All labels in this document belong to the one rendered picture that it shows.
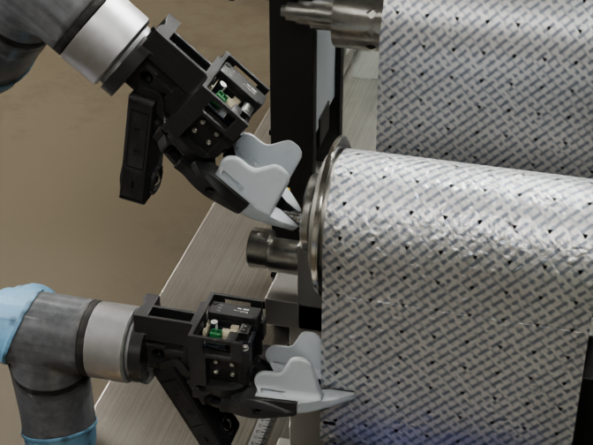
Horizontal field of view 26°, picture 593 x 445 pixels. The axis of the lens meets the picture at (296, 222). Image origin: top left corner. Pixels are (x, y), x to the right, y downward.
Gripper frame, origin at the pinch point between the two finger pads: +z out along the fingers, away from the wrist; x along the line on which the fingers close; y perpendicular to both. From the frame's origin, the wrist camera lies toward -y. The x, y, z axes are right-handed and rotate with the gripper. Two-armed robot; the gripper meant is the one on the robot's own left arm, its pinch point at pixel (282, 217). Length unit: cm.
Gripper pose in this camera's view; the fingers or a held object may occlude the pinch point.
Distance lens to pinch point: 116.7
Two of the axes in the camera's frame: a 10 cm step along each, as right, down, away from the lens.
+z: 7.4, 6.4, 1.9
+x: 2.5, -5.3, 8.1
